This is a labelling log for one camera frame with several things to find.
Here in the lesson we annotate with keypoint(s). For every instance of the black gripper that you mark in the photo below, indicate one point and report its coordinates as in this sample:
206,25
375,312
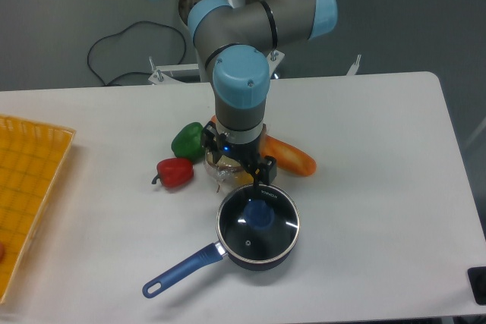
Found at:
243,147

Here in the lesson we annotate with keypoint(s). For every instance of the glass lid blue knob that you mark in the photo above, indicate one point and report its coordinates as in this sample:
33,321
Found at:
258,226

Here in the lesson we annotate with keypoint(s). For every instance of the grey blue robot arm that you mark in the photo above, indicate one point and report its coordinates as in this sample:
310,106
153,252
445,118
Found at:
233,43

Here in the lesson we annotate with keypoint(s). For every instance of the wrapped sandwich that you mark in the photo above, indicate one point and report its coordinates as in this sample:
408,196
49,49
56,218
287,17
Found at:
226,172

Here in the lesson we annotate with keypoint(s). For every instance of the green bell pepper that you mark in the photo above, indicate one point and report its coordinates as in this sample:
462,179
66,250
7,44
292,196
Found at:
186,143

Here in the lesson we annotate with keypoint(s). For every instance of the orange bread loaf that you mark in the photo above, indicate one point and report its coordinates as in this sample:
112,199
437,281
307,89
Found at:
288,157

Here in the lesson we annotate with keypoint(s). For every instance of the red bell pepper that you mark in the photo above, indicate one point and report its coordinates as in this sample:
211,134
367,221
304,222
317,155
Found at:
174,172

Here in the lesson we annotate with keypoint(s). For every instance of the yellow plastic basket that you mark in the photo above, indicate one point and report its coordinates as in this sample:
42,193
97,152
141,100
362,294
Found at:
32,155

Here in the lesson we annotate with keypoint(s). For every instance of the black device at table edge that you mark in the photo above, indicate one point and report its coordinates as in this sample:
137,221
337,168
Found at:
477,279

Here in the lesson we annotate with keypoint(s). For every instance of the white base bracket frame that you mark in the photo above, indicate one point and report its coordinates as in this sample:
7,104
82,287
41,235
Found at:
191,73

